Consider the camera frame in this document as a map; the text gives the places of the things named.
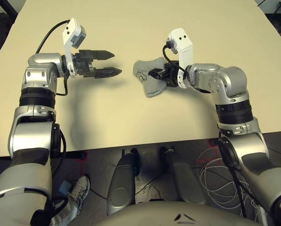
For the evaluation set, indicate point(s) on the grey rag with black print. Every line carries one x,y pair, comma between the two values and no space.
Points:
152,89

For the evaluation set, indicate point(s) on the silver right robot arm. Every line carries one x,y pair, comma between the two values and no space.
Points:
225,77

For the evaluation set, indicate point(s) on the small blue floor object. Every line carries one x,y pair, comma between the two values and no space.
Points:
65,188

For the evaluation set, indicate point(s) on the grey robot leg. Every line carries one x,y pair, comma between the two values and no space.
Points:
121,183
185,181

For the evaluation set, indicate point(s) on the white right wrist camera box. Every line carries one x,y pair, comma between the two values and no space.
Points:
183,47

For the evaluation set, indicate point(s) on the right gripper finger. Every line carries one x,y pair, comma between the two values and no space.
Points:
161,76
158,71

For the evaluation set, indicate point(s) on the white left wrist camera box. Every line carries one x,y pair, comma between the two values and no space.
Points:
70,30

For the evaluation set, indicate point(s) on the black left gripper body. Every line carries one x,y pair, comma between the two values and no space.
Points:
83,63

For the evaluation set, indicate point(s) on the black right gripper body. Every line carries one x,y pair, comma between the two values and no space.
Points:
171,78

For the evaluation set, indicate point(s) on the grey right robot leg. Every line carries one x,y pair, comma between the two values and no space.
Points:
185,181

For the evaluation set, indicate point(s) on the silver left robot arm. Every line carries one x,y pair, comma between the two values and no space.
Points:
39,61

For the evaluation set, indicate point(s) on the grey left robot leg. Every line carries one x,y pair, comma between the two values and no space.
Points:
121,183

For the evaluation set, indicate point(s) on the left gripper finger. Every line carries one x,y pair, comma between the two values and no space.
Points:
102,54
107,72

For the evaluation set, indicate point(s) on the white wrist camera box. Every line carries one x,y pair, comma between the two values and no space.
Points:
70,30
183,47

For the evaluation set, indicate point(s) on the black metal frame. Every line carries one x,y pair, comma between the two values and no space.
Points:
15,4

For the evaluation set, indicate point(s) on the grey robot torso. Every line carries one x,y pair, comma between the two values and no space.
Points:
154,216

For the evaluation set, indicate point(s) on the bystander leg grey trousers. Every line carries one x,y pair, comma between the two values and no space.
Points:
65,212

